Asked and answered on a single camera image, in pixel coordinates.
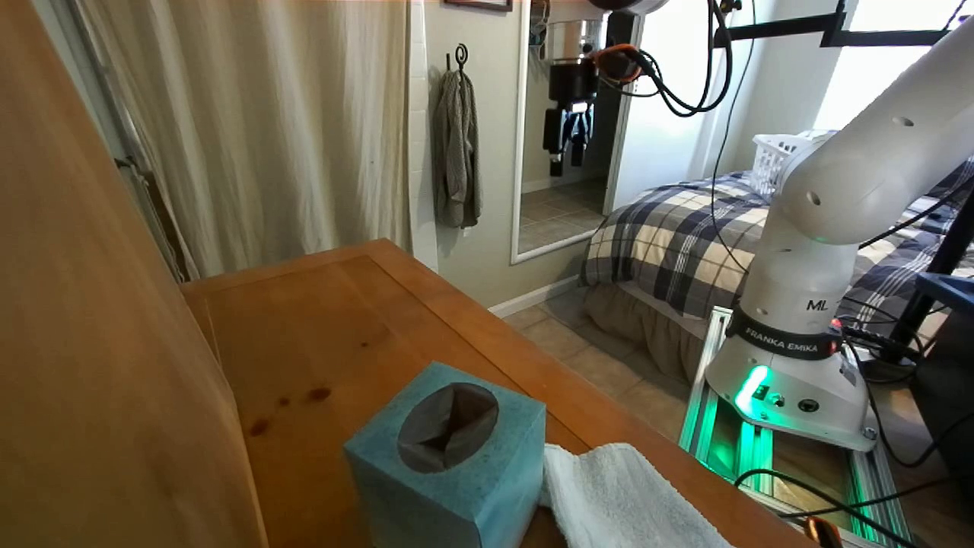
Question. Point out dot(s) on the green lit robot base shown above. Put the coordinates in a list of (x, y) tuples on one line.
[(801, 480)]

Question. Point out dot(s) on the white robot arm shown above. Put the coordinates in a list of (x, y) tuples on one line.
[(780, 363)]

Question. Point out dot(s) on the grey hanging garment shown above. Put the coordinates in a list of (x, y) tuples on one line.
[(454, 145)]

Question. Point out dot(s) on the plaid covered bed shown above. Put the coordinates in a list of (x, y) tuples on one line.
[(660, 264)]

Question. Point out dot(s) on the blue tissue box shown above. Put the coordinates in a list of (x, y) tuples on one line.
[(448, 465)]

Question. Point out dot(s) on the wooden dresser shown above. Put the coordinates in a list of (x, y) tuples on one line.
[(313, 348)]

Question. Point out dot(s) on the white folded cloth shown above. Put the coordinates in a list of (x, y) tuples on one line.
[(611, 498)]

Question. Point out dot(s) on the cream window curtain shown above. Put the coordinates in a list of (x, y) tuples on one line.
[(274, 125)]

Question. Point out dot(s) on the white laundry basket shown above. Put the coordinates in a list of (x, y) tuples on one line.
[(774, 155)]

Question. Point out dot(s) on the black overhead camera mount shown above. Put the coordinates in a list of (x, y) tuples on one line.
[(833, 32)]

